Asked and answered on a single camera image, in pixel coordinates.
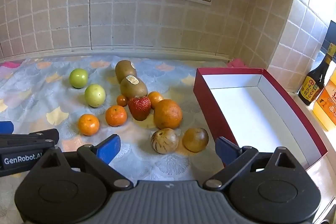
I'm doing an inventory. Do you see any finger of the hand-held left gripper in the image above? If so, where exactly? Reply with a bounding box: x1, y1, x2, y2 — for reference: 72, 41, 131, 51
0, 121, 14, 136
0, 129, 59, 153

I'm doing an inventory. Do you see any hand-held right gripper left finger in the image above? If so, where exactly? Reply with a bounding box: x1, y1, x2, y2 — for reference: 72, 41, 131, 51
39, 134, 134, 191

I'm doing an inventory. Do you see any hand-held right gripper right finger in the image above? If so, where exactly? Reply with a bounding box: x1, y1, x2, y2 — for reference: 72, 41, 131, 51
203, 136, 311, 190

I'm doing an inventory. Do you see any small mandarin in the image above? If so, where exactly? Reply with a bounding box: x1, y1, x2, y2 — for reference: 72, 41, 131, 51
78, 114, 100, 136
105, 105, 128, 127
147, 91, 164, 109

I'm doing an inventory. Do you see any brown passion fruit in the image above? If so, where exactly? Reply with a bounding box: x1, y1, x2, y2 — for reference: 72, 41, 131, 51
182, 128, 209, 153

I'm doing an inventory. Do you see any red cardboard box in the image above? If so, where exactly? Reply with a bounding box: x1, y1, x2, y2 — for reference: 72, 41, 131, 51
194, 67, 328, 170

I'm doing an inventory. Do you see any small orange cherry tomato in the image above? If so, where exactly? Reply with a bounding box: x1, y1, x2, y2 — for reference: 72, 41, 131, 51
117, 94, 129, 107

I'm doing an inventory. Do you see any red strawberry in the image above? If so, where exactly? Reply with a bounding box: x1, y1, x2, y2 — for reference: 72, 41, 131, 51
128, 96, 152, 121

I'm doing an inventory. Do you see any green apple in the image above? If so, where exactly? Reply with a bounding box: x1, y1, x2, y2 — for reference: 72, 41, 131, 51
84, 84, 106, 108
69, 68, 88, 88

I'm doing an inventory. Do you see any pale striped passion fruit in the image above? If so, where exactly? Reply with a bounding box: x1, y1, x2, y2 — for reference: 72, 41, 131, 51
151, 128, 179, 154

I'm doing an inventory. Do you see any brown kiwi with sticker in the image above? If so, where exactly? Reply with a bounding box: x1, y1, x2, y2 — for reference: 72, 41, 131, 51
115, 60, 137, 83
120, 75, 148, 99

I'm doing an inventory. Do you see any large orange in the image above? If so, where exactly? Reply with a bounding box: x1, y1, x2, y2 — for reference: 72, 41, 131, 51
154, 99, 183, 130

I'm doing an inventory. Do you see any dark soy sauce bottle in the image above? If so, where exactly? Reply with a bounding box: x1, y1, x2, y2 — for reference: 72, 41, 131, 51
298, 42, 336, 106

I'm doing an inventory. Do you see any orange cooking oil bottle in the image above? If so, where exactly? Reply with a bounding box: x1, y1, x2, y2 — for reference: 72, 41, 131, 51
312, 61, 336, 131

